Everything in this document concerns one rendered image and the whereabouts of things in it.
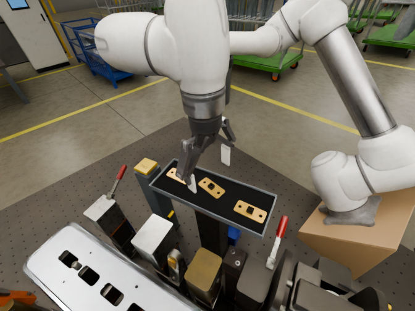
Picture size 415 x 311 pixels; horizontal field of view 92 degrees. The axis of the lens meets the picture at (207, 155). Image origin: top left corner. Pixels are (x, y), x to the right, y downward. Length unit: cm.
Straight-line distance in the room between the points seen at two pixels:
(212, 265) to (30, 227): 111
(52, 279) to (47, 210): 71
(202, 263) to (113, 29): 56
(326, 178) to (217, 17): 71
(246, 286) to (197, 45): 53
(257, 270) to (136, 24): 60
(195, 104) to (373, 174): 68
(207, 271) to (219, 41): 52
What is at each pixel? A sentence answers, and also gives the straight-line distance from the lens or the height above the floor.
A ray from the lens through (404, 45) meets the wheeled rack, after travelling 627.
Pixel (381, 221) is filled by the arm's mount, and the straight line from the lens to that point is 98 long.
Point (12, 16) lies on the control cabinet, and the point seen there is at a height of 119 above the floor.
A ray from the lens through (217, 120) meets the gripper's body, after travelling 42.
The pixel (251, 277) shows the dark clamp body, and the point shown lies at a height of 108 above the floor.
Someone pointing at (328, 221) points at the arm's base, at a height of 85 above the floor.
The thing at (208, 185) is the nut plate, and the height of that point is 117.
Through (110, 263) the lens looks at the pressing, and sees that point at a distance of 77.
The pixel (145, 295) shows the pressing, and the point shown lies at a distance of 70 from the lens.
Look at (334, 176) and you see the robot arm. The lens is 89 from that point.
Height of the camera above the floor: 165
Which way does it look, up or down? 43 degrees down
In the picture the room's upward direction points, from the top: 5 degrees counter-clockwise
